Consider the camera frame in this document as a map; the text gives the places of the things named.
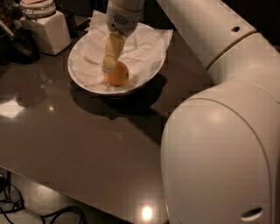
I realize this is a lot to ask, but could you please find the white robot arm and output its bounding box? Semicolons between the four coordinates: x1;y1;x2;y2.
157;0;280;224

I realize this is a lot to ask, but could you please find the black cable on floor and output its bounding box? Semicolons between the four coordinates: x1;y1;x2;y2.
0;171;88;224

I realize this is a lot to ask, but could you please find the dark container behind jar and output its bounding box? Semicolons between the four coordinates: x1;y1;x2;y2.
60;10;78;39

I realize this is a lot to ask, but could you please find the orange fruit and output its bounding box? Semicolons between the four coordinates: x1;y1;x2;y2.
104;61;129;87

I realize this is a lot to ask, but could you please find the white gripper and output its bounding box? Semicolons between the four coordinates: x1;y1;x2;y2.
102;0;144;74

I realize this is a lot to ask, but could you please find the black pan with handle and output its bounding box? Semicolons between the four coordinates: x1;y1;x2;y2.
0;20;40;64

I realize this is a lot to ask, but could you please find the white ceramic jar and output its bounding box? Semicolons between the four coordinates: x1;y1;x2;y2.
19;0;71;55

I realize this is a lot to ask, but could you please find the white crumpled paper sheet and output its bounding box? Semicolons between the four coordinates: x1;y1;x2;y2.
70;10;174;93

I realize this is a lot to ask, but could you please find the white oval bowl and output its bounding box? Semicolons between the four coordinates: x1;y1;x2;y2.
67;21;167;96

